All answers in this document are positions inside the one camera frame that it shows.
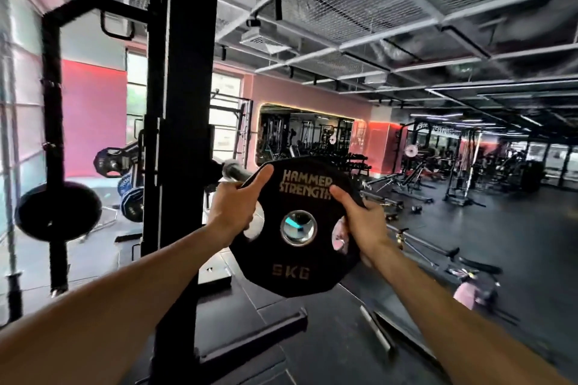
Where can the person's right hand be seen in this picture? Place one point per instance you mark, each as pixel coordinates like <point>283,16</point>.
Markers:
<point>366,231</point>

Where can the person's left hand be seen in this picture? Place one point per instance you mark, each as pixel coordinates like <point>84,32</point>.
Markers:
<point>235,208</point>

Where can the thick chrome barbell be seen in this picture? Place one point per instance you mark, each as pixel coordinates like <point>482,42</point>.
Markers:
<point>235,170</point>

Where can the black weight plate gold print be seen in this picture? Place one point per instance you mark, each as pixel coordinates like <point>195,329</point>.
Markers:
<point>293,272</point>

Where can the person's right forearm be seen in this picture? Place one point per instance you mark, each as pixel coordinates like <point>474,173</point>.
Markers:
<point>451,321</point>

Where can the person's left forearm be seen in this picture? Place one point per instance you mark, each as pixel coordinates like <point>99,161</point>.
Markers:
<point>104,308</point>

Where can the blue and black weight plate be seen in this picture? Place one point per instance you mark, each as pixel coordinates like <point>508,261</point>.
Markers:
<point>133,205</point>

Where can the black grip weight plate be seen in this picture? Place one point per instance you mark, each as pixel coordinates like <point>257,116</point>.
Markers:
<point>110,162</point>

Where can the black squat rack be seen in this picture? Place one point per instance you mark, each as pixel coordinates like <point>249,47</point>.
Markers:
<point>189,82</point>

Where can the black incline bench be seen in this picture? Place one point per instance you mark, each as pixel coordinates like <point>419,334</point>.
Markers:
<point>406,184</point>

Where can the black dumbbell rack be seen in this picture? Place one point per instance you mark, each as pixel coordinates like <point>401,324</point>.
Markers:
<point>356,166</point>

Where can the ceiling air vent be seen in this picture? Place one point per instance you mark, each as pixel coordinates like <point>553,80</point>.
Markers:
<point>264,42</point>

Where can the black red-rimmed bumper plate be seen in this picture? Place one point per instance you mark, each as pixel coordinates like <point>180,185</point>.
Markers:
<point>58,213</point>

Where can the black power rack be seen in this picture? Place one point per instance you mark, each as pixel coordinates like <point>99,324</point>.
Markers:
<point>54,127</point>

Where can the ceiling light strip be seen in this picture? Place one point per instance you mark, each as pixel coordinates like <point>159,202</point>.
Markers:
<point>530,120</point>

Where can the tall window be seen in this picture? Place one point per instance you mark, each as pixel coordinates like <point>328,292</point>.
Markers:
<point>27,82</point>

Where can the grey smith machine frame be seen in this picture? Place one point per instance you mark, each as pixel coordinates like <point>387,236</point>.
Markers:
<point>246,127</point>

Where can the wall mirror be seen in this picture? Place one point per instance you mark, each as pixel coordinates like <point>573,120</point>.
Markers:
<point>293,127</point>

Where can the window behind grey frame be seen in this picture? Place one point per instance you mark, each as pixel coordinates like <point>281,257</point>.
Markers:
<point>135,96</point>

